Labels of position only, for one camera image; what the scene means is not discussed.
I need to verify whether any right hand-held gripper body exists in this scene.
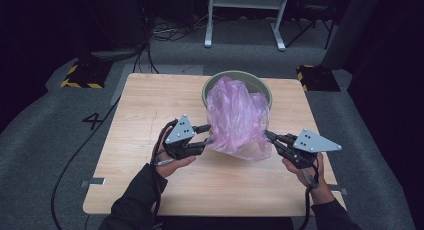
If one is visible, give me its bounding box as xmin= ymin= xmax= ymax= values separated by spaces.
xmin=282 ymin=128 xmax=343 ymax=170

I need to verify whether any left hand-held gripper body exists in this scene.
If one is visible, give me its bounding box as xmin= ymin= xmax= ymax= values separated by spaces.
xmin=162 ymin=113 xmax=207 ymax=160

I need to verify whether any pink plastic bag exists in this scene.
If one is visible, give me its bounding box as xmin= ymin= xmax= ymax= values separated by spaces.
xmin=205 ymin=75 xmax=274 ymax=162

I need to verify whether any green trash bin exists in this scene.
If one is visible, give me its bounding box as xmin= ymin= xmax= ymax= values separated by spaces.
xmin=201 ymin=69 xmax=274 ymax=111

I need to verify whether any person's left hand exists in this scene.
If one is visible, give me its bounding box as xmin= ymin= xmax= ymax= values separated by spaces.
xmin=151 ymin=136 xmax=198 ymax=179

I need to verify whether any person's right hand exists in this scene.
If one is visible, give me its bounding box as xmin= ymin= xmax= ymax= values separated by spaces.
xmin=282 ymin=152 xmax=336 ymax=205

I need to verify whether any grey tape strip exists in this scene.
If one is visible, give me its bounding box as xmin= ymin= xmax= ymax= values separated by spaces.
xmin=328 ymin=185 xmax=349 ymax=196
xmin=80 ymin=177 xmax=107 ymax=188

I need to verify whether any black yellow striped base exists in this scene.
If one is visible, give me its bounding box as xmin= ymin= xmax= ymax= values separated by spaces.
xmin=60 ymin=59 xmax=114 ymax=90
xmin=296 ymin=64 xmax=342 ymax=93

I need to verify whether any black tripod stand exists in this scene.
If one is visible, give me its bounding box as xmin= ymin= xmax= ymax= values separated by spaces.
xmin=285 ymin=18 xmax=335 ymax=51

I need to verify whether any grey column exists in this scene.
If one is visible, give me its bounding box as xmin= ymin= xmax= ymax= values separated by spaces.
xmin=320 ymin=0 xmax=385 ymax=71

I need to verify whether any right hand-held gripper cable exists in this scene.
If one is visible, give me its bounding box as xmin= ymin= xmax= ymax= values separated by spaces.
xmin=298 ymin=168 xmax=320 ymax=230

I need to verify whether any hand-held gripper cable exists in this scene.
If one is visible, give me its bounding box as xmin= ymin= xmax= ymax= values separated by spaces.
xmin=298 ymin=168 xmax=320 ymax=230
xmin=149 ymin=118 xmax=179 ymax=230

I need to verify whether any left hand-held gripper cable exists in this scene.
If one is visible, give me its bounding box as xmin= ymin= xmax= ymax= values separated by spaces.
xmin=149 ymin=118 xmax=179 ymax=230

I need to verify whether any bundle of black cables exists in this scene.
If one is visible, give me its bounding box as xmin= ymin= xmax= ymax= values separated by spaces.
xmin=131 ymin=14 xmax=209 ymax=75

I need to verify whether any long black floor cable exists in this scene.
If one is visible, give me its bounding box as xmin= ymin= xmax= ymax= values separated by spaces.
xmin=49 ymin=95 xmax=122 ymax=230

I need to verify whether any white table frame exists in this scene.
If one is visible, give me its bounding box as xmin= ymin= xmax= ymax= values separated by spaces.
xmin=203 ymin=0 xmax=291 ymax=52

